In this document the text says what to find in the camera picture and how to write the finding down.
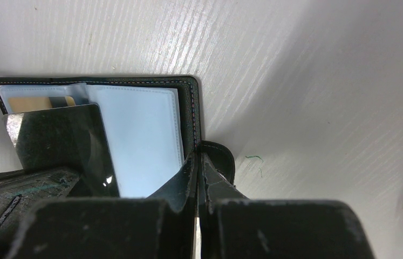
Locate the dark glossy credit card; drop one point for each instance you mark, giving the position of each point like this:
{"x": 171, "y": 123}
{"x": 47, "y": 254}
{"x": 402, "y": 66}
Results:
{"x": 73, "y": 137}

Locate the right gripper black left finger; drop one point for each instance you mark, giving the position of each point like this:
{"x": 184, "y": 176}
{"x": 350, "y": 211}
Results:
{"x": 160, "y": 226}

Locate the gold credit card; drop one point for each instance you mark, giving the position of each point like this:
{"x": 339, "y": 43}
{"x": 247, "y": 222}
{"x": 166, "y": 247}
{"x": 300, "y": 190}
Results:
{"x": 33, "y": 103}

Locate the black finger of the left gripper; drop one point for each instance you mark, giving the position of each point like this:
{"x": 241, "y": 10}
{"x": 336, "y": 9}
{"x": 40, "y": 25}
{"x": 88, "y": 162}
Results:
{"x": 21, "y": 190}

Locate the black leather card holder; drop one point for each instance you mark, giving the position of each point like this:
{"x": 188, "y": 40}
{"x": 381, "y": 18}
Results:
{"x": 151, "y": 123}

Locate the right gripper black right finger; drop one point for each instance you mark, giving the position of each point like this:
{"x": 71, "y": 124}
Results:
{"x": 234, "y": 226}

